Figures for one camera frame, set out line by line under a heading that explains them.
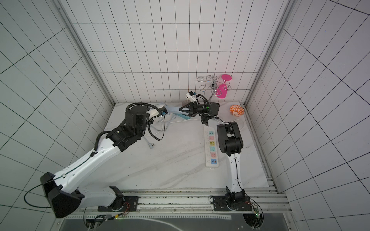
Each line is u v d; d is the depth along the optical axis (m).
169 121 1.09
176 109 0.80
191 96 0.83
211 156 0.87
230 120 1.07
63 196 0.39
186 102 1.17
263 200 0.79
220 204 0.72
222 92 1.10
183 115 0.80
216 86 0.93
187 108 0.80
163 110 0.62
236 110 1.13
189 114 0.81
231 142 0.60
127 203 0.72
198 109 0.79
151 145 0.93
